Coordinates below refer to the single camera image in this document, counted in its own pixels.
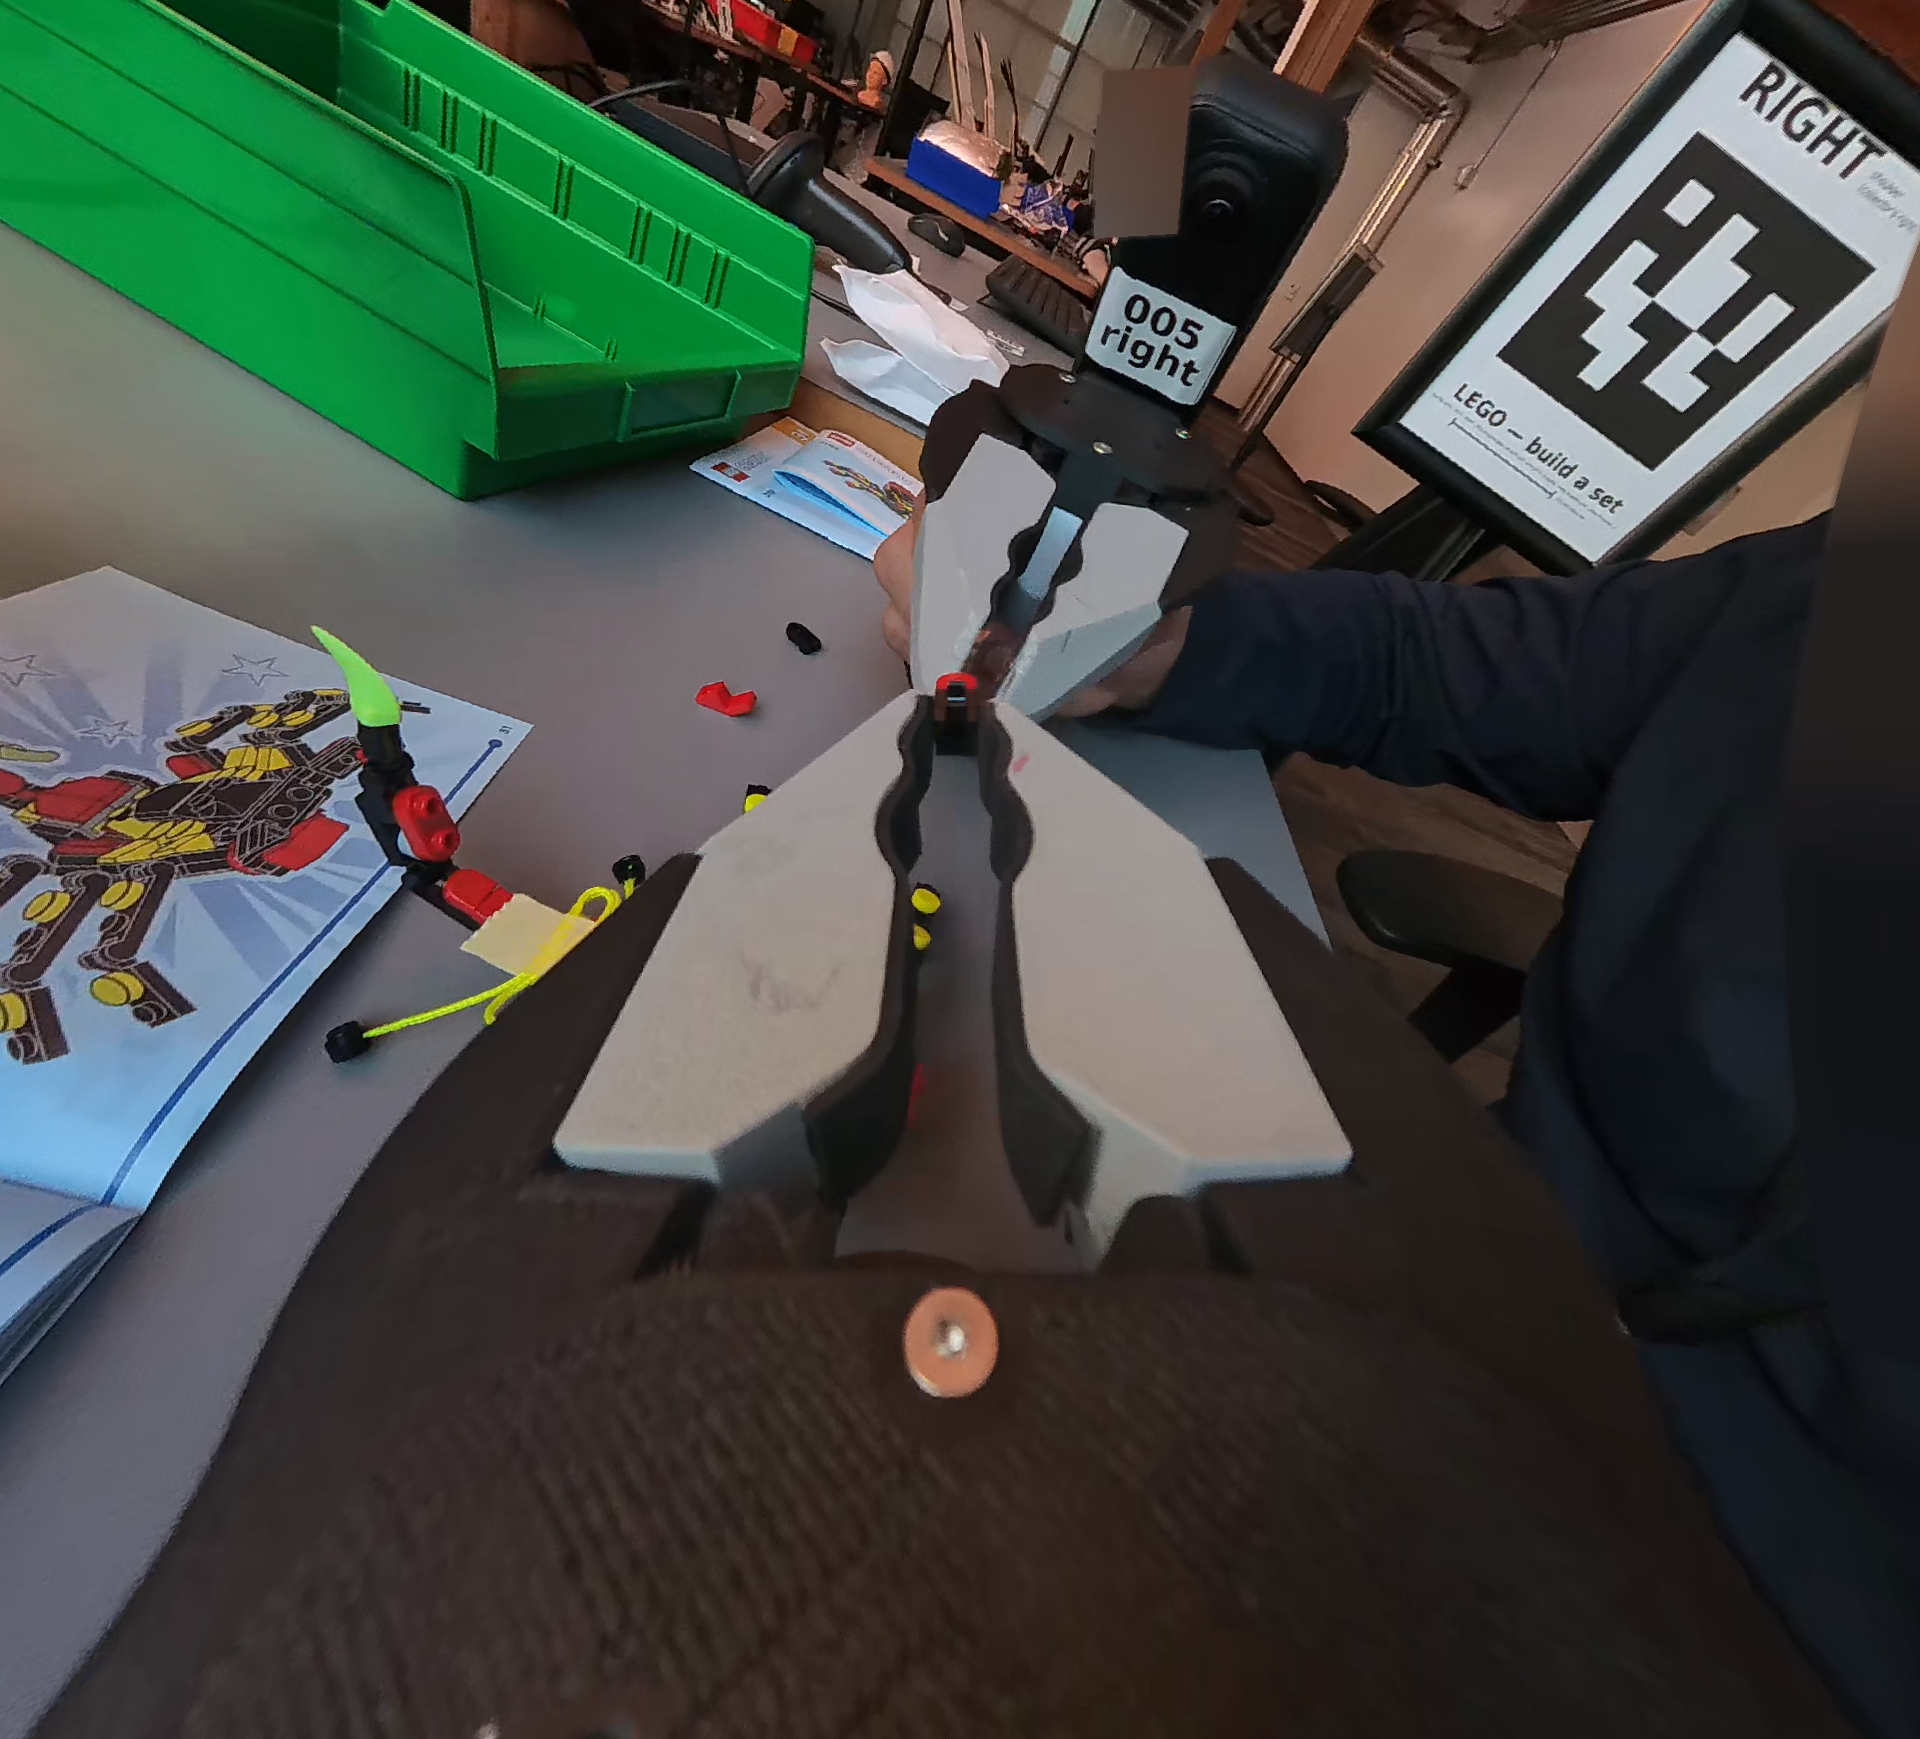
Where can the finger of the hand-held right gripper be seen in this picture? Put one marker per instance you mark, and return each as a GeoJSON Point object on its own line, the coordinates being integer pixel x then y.
{"type": "Point", "coordinates": [969, 539]}
{"type": "Point", "coordinates": [1118, 584]}

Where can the red and black lego segment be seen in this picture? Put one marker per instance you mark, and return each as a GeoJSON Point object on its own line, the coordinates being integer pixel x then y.
{"type": "Point", "coordinates": [955, 690]}

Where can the small red lego piece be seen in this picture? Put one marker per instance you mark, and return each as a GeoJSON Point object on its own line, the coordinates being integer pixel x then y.
{"type": "Point", "coordinates": [729, 700]}

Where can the black yellow lego scorpion model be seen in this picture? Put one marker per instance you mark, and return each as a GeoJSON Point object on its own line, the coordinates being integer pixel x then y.
{"type": "Point", "coordinates": [427, 824]}

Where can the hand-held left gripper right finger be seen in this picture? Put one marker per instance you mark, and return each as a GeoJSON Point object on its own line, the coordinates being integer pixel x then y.
{"type": "Point", "coordinates": [1155, 988]}

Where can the person's right forearm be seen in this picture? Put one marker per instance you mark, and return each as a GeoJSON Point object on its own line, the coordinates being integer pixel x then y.
{"type": "Point", "coordinates": [1426, 673]}

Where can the black office chair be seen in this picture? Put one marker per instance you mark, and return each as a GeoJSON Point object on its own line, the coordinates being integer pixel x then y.
{"type": "Point", "coordinates": [1439, 906]}

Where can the framed marker sign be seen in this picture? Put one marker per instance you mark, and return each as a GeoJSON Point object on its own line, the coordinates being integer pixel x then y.
{"type": "Point", "coordinates": [1651, 268]}

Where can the black keyboard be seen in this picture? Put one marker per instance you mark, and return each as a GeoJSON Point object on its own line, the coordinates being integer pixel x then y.
{"type": "Point", "coordinates": [1035, 298]}

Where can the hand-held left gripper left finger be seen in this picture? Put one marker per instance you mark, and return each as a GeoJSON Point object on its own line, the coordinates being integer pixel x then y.
{"type": "Point", "coordinates": [737, 988]}

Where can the closed lego instruction booklet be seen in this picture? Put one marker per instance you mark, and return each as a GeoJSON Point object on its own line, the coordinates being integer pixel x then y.
{"type": "Point", "coordinates": [796, 480]}

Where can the black barcode scanner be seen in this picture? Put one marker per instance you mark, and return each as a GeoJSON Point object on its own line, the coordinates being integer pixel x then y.
{"type": "Point", "coordinates": [810, 187]}

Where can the open lego instruction booklet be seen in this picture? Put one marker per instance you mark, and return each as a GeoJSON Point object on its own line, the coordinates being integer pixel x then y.
{"type": "Point", "coordinates": [255, 1005]}

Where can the person's right hand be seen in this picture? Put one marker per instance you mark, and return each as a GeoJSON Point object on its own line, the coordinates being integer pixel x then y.
{"type": "Point", "coordinates": [1148, 678]}

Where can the green plastic bin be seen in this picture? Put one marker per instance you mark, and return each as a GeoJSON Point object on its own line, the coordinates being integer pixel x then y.
{"type": "Point", "coordinates": [301, 195]}

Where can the white plastic bag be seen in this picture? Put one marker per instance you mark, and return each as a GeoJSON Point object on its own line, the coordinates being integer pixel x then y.
{"type": "Point", "coordinates": [901, 346]}

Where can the black computer mouse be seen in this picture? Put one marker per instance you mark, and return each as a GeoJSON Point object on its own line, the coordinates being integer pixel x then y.
{"type": "Point", "coordinates": [938, 236]}

